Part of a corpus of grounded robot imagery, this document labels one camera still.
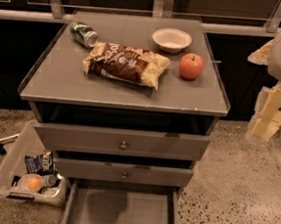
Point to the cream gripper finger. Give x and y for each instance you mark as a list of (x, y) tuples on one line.
[(267, 118), (261, 56)]

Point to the brown chip bag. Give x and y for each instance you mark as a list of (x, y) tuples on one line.
[(134, 65)]

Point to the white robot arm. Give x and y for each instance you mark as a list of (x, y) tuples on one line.
[(267, 118)]

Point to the grey bottom drawer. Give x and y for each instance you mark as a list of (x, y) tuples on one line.
[(99, 202)]

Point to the grey drawer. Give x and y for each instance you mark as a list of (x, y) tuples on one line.
[(99, 202), (123, 172), (121, 142)]

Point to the grey middle drawer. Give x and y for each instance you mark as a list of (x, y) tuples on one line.
[(123, 172)]

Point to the grey drawer cabinet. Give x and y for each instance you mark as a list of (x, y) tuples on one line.
[(105, 120)]

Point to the grey top drawer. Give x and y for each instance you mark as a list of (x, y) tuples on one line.
[(121, 142)]

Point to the blue chip bag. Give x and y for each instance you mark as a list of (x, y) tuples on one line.
[(40, 164)]

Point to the red apple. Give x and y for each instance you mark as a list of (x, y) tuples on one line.
[(191, 66)]

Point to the white paper bowl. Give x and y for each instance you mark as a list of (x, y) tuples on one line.
[(171, 40)]

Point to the green soda can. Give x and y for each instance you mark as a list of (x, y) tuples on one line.
[(84, 34)]

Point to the orange fruit cup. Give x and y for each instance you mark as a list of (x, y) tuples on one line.
[(31, 182)]

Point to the clear plastic bin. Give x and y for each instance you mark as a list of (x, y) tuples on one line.
[(12, 167)]

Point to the metal railing frame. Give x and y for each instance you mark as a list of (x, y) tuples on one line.
[(238, 17)]

